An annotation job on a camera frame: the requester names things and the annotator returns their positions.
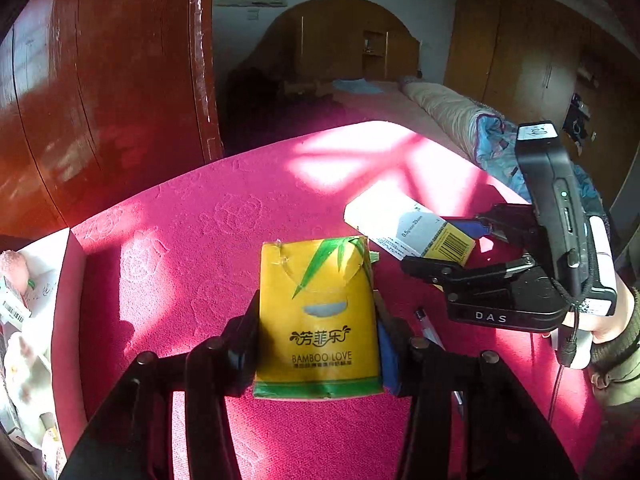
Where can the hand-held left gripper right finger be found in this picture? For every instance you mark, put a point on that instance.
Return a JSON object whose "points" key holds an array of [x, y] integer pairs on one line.
{"points": [[389, 360]]}

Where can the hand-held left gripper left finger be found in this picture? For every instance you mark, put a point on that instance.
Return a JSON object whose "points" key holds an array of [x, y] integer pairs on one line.
{"points": [[240, 355]]}

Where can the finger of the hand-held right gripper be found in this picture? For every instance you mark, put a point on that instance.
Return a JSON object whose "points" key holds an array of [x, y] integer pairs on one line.
{"points": [[435, 270], [475, 227]]}

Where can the white yellow barcode box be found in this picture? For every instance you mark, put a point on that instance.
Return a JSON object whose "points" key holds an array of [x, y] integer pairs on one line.
{"points": [[390, 215]]}

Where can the yellow tissue pack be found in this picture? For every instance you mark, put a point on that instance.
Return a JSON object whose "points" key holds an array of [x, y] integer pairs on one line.
{"points": [[315, 320]]}

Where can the white storage box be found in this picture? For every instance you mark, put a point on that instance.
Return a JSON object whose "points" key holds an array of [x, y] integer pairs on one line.
{"points": [[65, 335]]}

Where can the pink plush toy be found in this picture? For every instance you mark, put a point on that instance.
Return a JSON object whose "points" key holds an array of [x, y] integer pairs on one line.
{"points": [[12, 265]]}

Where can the person's right forearm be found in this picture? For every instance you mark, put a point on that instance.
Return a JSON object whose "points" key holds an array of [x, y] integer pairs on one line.
{"points": [[620, 365]]}

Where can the person's right hand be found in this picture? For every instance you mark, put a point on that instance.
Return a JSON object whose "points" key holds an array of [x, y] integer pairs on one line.
{"points": [[607, 322]]}

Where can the black pen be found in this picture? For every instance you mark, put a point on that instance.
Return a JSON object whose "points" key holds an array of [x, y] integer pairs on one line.
{"points": [[425, 322]]}

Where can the blue printed blanket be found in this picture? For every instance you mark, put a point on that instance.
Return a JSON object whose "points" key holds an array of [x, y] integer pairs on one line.
{"points": [[492, 145]]}

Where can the dark hanging bag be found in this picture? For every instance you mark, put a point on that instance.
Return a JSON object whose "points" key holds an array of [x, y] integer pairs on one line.
{"points": [[580, 117]]}

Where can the beige quilt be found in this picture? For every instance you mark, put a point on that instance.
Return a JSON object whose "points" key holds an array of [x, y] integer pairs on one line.
{"points": [[440, 102]]}

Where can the brown bed sheet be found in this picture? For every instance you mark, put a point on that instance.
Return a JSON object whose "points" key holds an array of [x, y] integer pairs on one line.
{"points": [[395, 110]]}

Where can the brown wooden closet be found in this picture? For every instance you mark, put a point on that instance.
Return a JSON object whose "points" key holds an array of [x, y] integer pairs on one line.
{"points": [[510, 50]]}

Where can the light blue cloth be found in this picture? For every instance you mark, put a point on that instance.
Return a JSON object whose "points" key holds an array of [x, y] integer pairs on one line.
{"points": [[357, 85]]}

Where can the white plush toy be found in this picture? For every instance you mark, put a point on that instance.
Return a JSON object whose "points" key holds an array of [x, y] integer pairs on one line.
{"points": [[22, 375]]}

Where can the small white red box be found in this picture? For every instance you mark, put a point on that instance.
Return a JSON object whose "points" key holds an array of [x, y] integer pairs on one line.
{"points": [[12, 305]]}

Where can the wooden bed headboard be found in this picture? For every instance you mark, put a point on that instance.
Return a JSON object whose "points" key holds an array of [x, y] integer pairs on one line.
{"points": [[325, 35]]}

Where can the red wooden wardrobe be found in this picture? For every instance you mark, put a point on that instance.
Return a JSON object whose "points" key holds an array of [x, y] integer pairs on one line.
{"points": [[100, 85]]}

